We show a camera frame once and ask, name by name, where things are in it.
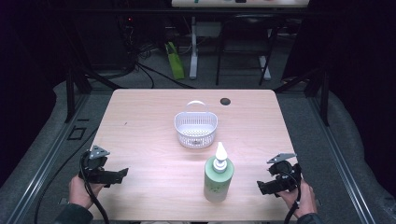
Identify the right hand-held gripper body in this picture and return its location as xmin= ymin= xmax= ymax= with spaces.
xmin=266 ymin=152 xmax=303 ymax=193

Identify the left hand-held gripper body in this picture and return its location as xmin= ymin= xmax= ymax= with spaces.
xmin=78 ymin=145 xmax=114 ymax=185

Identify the person's right hand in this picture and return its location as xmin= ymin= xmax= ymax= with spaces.
xmin=276 ymin=179 xmax=318 ymax=220

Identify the person's left hand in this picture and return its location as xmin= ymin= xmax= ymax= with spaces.
xmin=68 ymin=175 xmax=106 ymax=210

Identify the green pump bottle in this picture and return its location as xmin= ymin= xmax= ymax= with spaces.
xmin=203 ymin=141 xmax=235 ymax=203

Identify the black metal stand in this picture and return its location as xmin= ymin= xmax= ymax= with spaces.
xmin=273 ymin=66 xmax=332 ymax=127
xmin=62 ymin=59 xmax=122 ymax=124

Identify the white plastic basket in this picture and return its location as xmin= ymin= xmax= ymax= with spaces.
xmin=174 ymin=100 xmax=219 ymax=150

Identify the green bag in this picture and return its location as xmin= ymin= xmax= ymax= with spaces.
xmin=164 ymin=41 xmax=186 ymax=80

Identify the white desk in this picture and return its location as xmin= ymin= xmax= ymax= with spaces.
xmin=170 ymin=0 xmax=310 ymax=81

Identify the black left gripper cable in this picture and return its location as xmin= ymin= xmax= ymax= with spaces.
xmin=78 ymin=151 xmax=110 ymax=224

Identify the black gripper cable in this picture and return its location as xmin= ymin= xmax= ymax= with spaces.
xmin=78 ymin=151 xmax=110 ymax=224
xmin=282 ymin=170 xmax=303 ymax=224

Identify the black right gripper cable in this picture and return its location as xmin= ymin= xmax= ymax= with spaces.
xmin=282 ymin=170 xmax=303 ymax=224

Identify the black thin floor cable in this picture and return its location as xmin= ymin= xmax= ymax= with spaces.
xmin=33 ymin=126 xmax=100 ymax=224

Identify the aluminium floor rail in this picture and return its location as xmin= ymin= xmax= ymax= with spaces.
xmin=306 ymin=92 xmax=378 ymax=224
xmin=5 ymin=92 xmax=92 ymax=224

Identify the black chair frame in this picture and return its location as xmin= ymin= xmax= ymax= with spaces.
xmin=215 ymin=13 xmax=283 ymax=87

